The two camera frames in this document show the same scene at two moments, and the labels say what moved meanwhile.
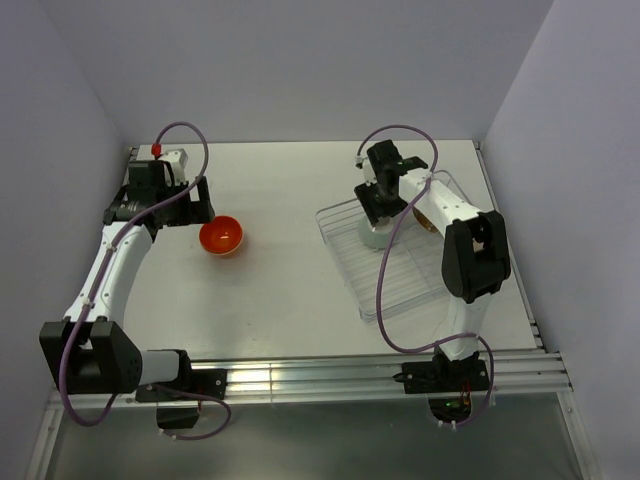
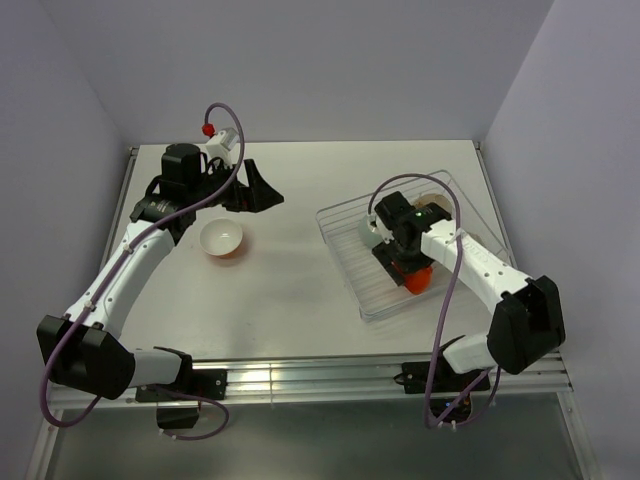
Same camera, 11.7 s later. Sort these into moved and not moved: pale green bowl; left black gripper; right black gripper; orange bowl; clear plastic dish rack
Moved: orange bowl; right black gripper; left black gripper
Not moved: clear plastic dish rack; pale green bowl
